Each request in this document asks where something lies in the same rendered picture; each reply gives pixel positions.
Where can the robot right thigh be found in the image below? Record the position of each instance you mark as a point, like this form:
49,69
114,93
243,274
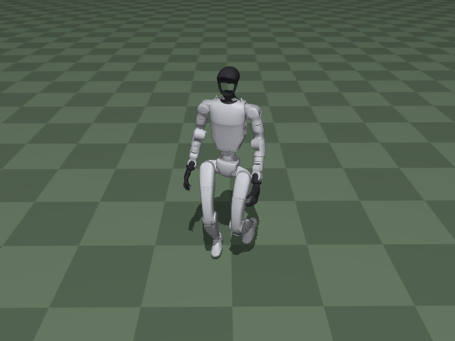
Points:
207,191

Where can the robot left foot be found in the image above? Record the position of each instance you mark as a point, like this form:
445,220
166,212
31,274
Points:
247,237

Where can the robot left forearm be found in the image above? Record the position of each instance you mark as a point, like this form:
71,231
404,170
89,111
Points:
258,160

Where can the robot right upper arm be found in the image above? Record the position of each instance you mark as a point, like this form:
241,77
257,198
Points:
201,118

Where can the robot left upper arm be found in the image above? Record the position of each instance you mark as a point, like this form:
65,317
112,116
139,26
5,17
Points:
254,113

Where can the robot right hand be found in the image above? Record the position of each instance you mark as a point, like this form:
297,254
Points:
190,167

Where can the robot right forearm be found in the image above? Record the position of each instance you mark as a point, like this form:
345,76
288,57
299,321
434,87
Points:
195,149

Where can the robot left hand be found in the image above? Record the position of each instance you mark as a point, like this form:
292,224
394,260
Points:
255,191

